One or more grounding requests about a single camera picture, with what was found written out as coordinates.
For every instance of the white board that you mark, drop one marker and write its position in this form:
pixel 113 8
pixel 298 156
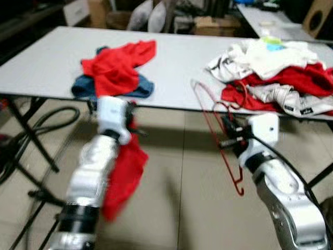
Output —
pixel 75 11

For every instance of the brown cardboard box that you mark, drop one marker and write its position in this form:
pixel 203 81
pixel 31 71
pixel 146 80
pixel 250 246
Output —
pixel 98 11
pixel 216 26

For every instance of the red clothes hanger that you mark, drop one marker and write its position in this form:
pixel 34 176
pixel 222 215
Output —
pixel 241 187

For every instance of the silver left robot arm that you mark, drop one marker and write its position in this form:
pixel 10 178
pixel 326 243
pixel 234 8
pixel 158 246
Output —
pixel 93 166

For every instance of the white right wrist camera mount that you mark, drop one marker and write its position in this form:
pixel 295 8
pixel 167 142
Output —
pixel 264 130

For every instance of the white folding table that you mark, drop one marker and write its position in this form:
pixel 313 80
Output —
pixel 182 62

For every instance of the white grey shirt black label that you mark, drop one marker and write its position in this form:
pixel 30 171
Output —
pixel 286 101

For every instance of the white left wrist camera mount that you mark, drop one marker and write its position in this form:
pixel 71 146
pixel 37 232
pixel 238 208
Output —
pixel 112 117

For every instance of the red shirt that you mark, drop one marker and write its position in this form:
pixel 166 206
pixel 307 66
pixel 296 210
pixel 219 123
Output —
pixel 125 177
pixel 114 67
pixel 296 75

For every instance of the blue denim garment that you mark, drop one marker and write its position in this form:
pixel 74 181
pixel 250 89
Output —
pixel 83 86

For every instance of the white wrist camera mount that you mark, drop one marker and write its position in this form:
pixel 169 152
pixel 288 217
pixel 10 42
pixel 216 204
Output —
pixel 112 117
pixel 264 130

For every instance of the wooden speaker box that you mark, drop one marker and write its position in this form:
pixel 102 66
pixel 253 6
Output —
pixel 317 18

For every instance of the white shirt with grey print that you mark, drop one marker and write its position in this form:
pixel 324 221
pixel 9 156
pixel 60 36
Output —
pixel 223 65

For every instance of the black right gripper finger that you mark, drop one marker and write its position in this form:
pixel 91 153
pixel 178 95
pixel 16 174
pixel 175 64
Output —
pixel 226 124
pixel 230 141

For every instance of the white long table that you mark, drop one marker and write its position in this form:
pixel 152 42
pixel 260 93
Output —
pixel 281 26

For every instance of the grey pillow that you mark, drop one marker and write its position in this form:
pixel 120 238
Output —
pixel 139 15
pixel 157 16

